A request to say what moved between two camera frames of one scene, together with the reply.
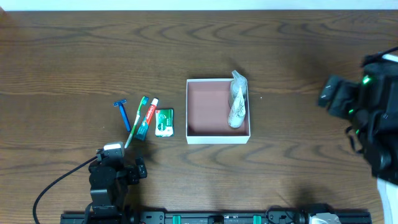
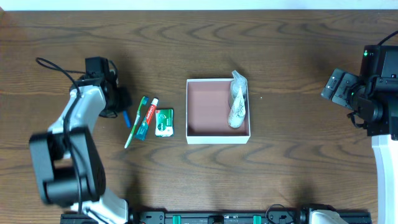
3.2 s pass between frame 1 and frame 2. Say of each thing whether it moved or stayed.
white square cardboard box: stayed
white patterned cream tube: stayed
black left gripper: moved
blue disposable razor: stayed
